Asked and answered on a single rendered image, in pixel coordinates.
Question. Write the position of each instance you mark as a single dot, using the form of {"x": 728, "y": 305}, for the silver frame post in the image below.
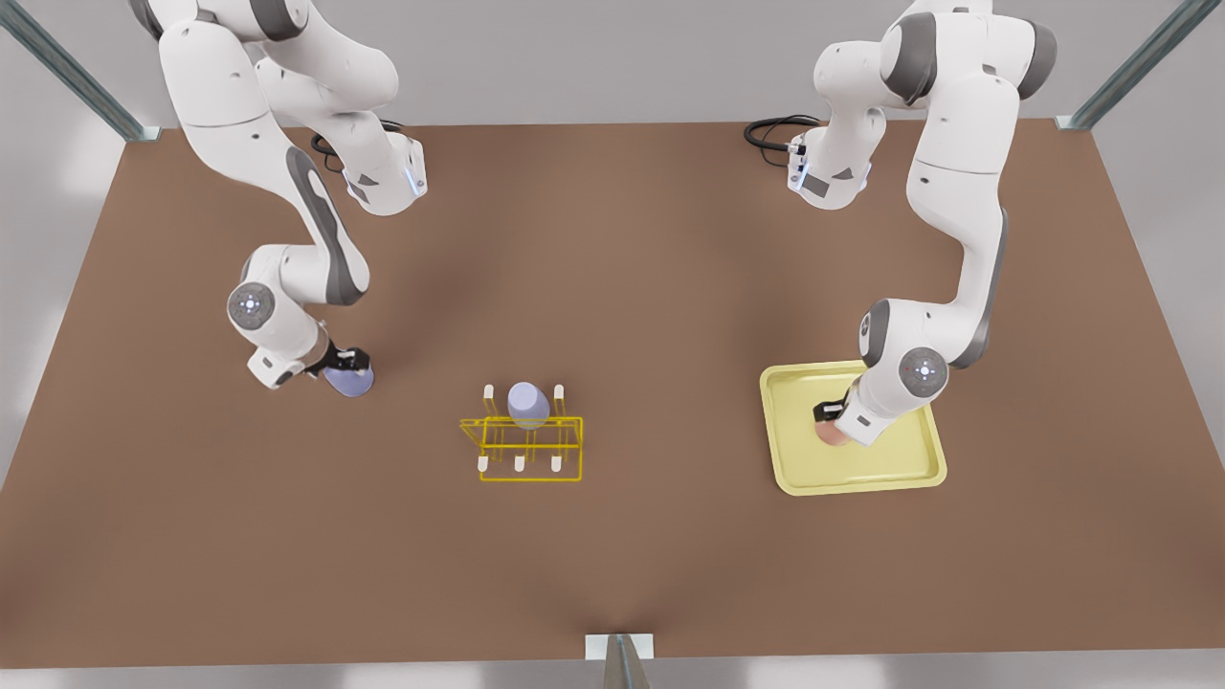
{"x": 622, "y": 662}
{"x": 69, "y": 69}
{"x": 1139, "y": 63}

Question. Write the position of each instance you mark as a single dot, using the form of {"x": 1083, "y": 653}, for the lavender cup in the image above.
{"x": 528, "y": 405}
{"x": 350, "y": 382}

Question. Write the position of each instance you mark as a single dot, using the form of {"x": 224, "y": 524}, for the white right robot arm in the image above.
{"x": 316, "y": 211}

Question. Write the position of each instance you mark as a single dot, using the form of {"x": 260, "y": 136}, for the pale yellow tray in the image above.
{"x": 852, "y": 429}

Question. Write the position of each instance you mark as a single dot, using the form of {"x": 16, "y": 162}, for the pink cup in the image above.
{"x": 831, "y": 434}

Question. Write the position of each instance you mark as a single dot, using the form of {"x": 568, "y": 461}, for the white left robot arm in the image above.
{"x": 957, "y": 191}

